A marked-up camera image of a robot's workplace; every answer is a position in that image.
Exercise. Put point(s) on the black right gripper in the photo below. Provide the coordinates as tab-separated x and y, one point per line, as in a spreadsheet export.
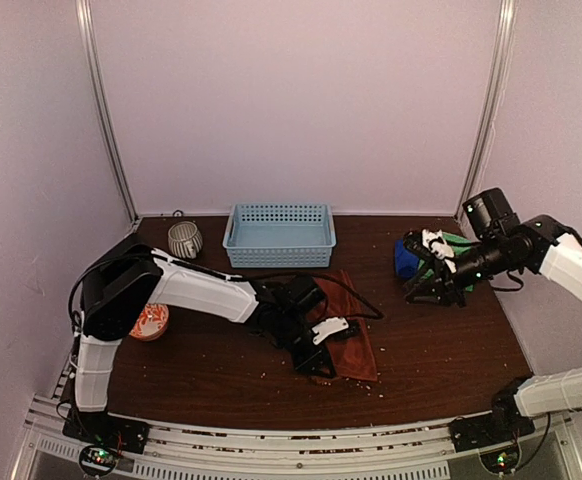
445	285

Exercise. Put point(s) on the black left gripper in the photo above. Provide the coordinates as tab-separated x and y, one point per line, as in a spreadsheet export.
308	364

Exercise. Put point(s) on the rust brown towel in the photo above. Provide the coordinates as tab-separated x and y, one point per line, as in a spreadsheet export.
352	358

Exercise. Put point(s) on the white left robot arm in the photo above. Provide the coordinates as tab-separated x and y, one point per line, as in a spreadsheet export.
112	293

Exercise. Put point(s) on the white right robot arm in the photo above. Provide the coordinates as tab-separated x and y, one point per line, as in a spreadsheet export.
504	245

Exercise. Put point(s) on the blue towel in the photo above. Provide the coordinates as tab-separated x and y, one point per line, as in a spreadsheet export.
406	264

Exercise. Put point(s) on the green towel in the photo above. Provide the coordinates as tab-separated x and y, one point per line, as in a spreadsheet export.
458	244

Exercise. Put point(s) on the light blue perforated basket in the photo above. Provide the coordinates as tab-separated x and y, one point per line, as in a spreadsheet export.
280	235

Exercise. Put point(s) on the orange patterned bowl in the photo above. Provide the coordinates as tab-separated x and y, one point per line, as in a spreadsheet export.
152	323

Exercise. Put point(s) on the striped ceramic cup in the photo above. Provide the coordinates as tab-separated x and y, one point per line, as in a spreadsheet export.
185	240

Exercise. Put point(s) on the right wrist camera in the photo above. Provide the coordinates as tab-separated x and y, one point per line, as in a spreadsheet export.
431	246

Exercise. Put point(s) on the aluminium front rail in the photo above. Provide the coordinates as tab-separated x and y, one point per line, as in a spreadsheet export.
422	450

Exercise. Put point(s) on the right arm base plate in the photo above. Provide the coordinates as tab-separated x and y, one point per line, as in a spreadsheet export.
481	431

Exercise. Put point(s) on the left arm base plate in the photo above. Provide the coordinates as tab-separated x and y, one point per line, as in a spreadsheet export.
102	429

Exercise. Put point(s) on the right aluminium corner post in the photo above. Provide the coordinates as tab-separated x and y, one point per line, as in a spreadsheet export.
496	86

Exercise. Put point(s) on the aluminium corner post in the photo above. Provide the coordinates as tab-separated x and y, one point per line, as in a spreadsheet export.
89	42
496	86

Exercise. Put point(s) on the left aluminium corner post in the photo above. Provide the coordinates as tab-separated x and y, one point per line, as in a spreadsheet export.
89	42

